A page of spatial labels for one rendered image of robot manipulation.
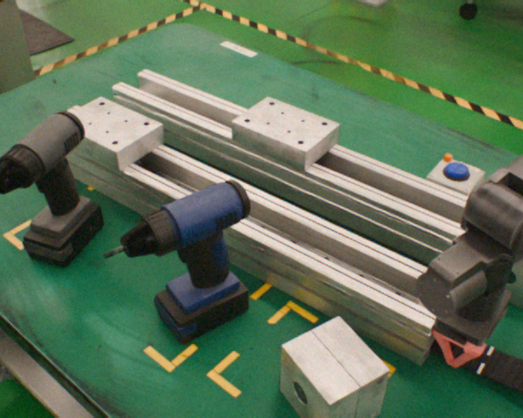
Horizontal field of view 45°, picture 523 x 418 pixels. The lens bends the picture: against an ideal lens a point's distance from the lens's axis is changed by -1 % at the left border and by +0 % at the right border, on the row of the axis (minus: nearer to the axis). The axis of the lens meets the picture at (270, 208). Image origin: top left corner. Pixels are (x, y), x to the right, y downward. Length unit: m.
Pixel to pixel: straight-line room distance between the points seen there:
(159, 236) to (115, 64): 0.91
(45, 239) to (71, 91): 0.57
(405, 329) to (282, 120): 0.45
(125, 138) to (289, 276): 0.38
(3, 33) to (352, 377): 1.87
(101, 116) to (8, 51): 1.25
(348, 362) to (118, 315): 0.37
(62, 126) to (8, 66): 1.43
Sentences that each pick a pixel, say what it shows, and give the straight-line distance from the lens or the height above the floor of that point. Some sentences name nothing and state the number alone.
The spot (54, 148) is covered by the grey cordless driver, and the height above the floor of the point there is 0.98.
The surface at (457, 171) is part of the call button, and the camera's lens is 1.15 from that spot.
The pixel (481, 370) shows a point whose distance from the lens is 0.92.
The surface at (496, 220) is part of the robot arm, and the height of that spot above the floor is 1.05.
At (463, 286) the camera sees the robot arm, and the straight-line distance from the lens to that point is 0.74.
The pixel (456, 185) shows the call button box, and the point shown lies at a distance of 1.13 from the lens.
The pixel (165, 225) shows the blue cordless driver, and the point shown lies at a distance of 0.78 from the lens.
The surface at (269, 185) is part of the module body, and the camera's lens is 1.16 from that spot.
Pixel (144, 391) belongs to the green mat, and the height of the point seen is 0.78.
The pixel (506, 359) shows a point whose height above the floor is 0.80.
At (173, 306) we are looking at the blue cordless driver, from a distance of 0.90.
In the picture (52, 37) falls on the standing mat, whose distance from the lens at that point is 3.75.
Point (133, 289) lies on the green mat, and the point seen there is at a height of 0.78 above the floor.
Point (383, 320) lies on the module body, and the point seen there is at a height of 0.83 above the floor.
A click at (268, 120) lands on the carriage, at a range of 1.13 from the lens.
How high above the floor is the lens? 1.50
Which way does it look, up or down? 40 degrees down
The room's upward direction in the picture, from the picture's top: 1 degrees clockwise
